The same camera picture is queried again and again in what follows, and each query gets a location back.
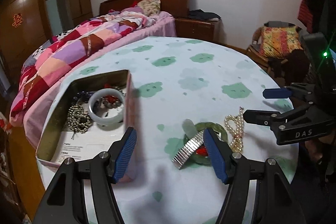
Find patchwork pink quilt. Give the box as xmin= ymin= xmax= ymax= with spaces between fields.
xmin=9 ymin=11 xmax=158 ymax=127

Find floral pillow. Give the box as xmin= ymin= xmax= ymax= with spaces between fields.
xmin=137 ymin=0 xmax=161 ymax=16

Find wooden bed with headboard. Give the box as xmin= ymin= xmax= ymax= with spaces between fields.
xmin=10 ymin=0 xmax=189 ymax=148

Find grey bead bracelet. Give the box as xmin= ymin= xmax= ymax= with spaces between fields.
xmin=101 ymin=86 xmax=127 ymax=110

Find wooden wardrobe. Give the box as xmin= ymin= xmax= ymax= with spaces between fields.
xmin=1 ymin=0 xmax=93 ymax=82

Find pink metal tin box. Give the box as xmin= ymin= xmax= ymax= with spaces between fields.
xmin=35 ymin=69 xmax=137 ymax=183

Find green jade bangle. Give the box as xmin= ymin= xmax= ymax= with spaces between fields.
xmin=182 ymin=120 xmax=228 ymax=166

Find wicker chair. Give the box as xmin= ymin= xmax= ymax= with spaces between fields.
xmin=246 ymin=21 xmax=310 ymax=85

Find dark clothes on nightstand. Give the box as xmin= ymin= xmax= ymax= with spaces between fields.
xmin=188 ymin=9 xmax=221 ymax=22

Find pale jade bangle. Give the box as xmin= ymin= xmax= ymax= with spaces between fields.
xmin=88 ymin=88 xmax=125 ymax=126

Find wooden nightstand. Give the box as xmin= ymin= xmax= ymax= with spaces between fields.
xmin=175 ymin=18 xmax=221 ymax=43

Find pearl necklace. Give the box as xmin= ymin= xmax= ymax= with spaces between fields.
xmin=224 ymin=106 xmax=245 ymax=153

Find gold ball chain necklace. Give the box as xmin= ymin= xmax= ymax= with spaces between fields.
xmin=67 ymin=104 xmax=93 ymax=140

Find pale jade pendant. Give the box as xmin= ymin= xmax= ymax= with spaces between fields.
xmin=182 ymin=119 xmax=198 ymax=139

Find red double happiness sticker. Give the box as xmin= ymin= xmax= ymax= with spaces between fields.
xmin=12 ymin=13 xmax=23 ymax=28

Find white paper in tin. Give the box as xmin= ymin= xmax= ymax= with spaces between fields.
xmin=51 ymin=122 xmax=125 ymax=164

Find yellow orange floral cushion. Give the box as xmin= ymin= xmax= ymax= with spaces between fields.
xmin=259 ymin=26 xmax=302 ymax=59

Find silver stretch watch band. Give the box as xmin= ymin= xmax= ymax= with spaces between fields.
xmin=172 ymin=131 xmax=203 ymax=169

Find red string knot charm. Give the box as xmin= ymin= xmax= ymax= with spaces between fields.
xmin=104 ymin=84 xmax=119 ymax=108

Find black camera with screen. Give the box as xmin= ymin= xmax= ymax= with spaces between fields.
xmin=299 ymin=30 xmax=335 ymax=89

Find person's right hand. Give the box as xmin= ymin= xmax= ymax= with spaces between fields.
xmin=305 ymin=140 xmax=323 ymax=162

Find cloud print tablecloth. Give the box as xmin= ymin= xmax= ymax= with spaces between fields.
xmin=36 ymin=36 xmax=300 ymax=224

